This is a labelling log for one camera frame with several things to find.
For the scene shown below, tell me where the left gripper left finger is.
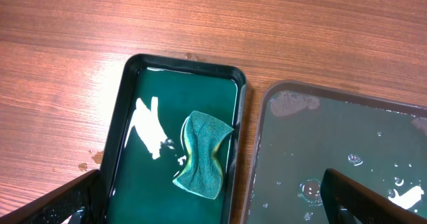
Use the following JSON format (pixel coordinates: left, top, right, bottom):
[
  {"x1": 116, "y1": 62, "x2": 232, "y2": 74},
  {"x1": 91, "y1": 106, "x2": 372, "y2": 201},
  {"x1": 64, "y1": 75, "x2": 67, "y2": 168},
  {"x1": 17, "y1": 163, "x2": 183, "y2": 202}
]
[{"x1": 1, "y1": 169, "x2": 103, "y2": 224}]

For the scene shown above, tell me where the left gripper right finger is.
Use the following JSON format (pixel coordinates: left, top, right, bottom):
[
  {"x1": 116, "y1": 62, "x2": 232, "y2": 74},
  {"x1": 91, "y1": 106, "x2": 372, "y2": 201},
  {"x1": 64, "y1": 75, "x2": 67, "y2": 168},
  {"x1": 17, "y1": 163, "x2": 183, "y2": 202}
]
[{"x1": 320, "y1": 169, "x2": 426, "y2": 224}]

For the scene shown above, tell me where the green yellow sponge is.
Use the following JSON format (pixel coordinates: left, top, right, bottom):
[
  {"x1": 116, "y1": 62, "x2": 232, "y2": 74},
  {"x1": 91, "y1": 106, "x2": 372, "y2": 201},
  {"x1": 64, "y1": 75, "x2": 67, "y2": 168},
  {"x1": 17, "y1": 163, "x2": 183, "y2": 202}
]
[{"x1": 173, "y1": 111, "x2": 234, "y2": 199}]

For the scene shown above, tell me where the large dark green tray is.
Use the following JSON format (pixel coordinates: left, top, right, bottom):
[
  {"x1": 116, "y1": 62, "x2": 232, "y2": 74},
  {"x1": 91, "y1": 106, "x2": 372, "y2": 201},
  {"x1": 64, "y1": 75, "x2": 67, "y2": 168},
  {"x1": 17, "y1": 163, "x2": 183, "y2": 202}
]
[{"x1": 241, "y1": 81, "x2": 426, "y2": 223}]

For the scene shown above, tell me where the small black water tray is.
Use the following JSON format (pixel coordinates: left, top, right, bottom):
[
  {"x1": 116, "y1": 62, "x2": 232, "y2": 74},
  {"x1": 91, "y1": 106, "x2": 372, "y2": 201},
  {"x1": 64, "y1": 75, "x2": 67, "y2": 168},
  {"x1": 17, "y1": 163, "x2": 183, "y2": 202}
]
[{"x1": 100, "y1": 54, "x2": 246, "y2": 223}]

